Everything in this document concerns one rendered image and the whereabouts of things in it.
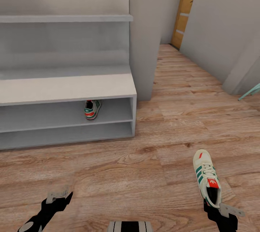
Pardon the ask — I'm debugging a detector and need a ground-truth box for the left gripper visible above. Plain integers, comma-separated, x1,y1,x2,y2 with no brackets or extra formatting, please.
41,192,73,220

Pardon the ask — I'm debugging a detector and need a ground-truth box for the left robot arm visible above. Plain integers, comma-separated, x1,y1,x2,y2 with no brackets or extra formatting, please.
18,190,73,232

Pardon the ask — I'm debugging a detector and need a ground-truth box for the gym shoe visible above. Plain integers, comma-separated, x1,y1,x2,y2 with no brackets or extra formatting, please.
84,99,102,120
193,149,221,209

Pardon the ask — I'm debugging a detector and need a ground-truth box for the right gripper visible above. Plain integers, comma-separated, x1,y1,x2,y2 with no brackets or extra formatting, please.
204,199,238,230

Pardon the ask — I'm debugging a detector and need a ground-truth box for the robot trunk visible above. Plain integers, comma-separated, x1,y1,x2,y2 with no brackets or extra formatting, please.
107,222,153,232

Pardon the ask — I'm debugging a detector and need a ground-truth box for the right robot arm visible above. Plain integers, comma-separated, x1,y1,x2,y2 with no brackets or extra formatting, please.
204,199,245,232

